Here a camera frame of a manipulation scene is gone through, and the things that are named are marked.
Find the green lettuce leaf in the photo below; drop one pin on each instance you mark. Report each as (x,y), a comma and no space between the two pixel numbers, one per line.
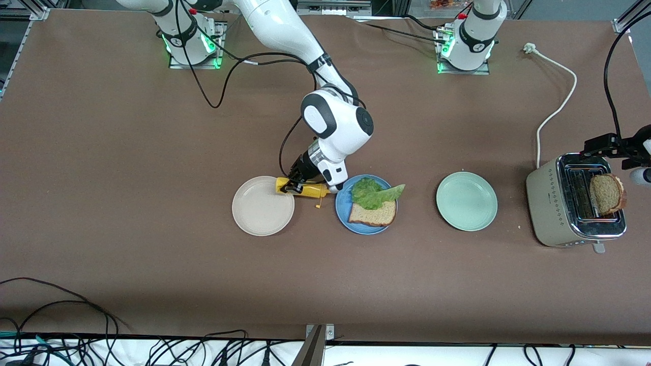
(371,194)

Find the light green plate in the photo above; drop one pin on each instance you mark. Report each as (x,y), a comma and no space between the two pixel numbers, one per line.
(466,201)

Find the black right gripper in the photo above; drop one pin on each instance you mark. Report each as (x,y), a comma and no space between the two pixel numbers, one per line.
(301,170)

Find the orange snack packet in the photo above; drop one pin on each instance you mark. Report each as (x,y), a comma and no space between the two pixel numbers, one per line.
(443,4)

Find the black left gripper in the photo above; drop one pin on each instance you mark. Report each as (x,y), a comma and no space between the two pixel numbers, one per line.
(621,146)

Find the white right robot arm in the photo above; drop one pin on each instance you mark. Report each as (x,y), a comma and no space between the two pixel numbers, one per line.
(285,30)

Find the yellow mustard squeeze bottle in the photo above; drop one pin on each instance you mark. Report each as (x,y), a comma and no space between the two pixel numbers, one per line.
(314,191)

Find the blue plate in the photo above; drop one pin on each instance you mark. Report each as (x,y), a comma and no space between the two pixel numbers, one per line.
(343,208)

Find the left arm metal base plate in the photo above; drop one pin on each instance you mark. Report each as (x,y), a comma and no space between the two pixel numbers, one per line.
(480,71)

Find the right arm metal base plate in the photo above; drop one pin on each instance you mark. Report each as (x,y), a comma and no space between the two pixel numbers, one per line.
(222,51)

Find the brown bread slice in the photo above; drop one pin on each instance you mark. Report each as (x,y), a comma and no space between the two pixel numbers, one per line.
(608,194)
(374,216)

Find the aluminium frame profile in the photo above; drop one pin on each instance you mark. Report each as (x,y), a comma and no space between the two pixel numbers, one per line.
(628,15)
(46,9)

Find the metal table edge bracket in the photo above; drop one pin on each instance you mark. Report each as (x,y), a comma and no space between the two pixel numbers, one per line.
(314,348)

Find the grey metal box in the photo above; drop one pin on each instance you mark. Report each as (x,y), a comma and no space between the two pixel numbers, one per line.
(333,7)

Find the beige chrome toaster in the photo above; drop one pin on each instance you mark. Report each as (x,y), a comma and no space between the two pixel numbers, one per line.
(546,203)

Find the beige plate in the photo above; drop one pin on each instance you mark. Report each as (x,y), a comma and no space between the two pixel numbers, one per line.
(263,208)

